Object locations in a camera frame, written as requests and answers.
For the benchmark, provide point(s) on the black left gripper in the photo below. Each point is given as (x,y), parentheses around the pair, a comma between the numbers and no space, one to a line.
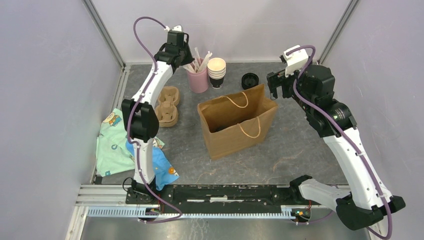
(190,58)

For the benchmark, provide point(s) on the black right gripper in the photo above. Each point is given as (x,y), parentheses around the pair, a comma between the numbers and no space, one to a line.
(276,79)

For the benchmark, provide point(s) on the brown paper takeout bag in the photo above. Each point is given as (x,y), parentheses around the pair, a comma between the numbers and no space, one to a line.
(249,112)

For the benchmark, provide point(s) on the brown cardboard cup carriers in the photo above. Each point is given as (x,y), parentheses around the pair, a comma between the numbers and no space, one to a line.
(166,109)

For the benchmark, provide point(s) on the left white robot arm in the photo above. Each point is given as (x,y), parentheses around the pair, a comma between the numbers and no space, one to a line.
(139,115)

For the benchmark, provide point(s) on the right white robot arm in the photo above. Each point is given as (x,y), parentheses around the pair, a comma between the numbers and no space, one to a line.
(368,200)

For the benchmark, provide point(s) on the wooden stirrers in wrappers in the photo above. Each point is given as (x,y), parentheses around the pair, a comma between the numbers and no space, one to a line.
(199,64)

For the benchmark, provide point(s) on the stack of black lids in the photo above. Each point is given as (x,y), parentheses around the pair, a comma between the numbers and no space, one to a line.
(249,80)

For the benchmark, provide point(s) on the pink metal utensil cup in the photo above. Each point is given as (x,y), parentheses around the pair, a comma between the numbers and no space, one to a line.
(198,81)

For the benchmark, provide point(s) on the stack of paper cups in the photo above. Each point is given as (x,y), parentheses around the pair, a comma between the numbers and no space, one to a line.
(216,69)

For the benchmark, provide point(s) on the blue patterned cloth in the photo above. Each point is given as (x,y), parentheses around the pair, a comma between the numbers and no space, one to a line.
(165,173)

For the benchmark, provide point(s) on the green patterned cloth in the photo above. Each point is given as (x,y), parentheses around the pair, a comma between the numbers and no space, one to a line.
(112,154)

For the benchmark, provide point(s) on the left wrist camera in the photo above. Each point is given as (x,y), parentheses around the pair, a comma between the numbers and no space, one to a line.
(177,28)

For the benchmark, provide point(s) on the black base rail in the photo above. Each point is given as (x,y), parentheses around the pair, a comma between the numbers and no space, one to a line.
(217,199)

